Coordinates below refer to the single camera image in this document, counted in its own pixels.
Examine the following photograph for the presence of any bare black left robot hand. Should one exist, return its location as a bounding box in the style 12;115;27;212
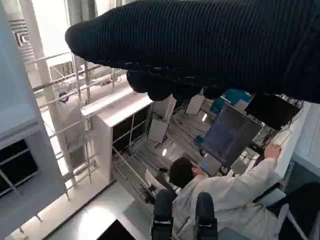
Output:
152;189;219;240

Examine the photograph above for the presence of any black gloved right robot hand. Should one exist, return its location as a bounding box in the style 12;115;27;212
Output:
64;0;320;103

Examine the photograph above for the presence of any small laptop screen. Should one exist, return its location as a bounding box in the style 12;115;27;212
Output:
199;153;223;176

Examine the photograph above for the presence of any person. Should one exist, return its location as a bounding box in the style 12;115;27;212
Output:
146;143;291;240

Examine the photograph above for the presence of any large computer monitor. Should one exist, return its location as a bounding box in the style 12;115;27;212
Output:
201;103;262;169

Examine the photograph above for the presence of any black computer monitor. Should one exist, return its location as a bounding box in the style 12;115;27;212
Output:
244;92;301;131

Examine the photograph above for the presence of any white glass-door cabinet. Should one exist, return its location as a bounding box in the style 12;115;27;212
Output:
81;86;156;186

